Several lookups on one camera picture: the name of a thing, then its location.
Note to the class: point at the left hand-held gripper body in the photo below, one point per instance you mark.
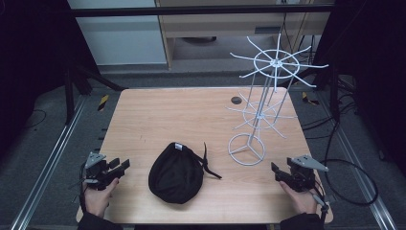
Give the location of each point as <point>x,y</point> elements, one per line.
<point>95,174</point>

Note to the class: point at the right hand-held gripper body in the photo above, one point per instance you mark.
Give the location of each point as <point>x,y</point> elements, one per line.
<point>301,177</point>

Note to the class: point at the person's right hand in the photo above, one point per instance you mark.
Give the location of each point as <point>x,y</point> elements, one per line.
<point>300,199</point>

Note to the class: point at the person's left hand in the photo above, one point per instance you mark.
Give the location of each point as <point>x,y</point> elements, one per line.
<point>97,199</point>

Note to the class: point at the black cap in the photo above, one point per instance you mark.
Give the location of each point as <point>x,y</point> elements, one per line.
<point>177,174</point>

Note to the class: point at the yellow black hazard tape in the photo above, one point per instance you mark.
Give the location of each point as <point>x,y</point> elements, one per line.
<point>309,99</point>
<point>102,103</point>

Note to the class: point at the black metal stand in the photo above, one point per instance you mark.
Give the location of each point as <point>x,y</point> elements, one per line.
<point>79,83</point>

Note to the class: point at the white cabinet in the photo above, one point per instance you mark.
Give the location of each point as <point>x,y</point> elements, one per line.
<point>121,38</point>

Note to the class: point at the black curtain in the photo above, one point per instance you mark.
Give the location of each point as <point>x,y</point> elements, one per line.
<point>373,64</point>
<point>32,64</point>

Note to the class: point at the aluminium floor rail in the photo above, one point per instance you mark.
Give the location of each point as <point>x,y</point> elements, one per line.
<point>360,169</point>
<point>48,163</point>

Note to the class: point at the black horizontal frame bar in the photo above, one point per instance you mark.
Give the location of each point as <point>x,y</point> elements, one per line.
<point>191,11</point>

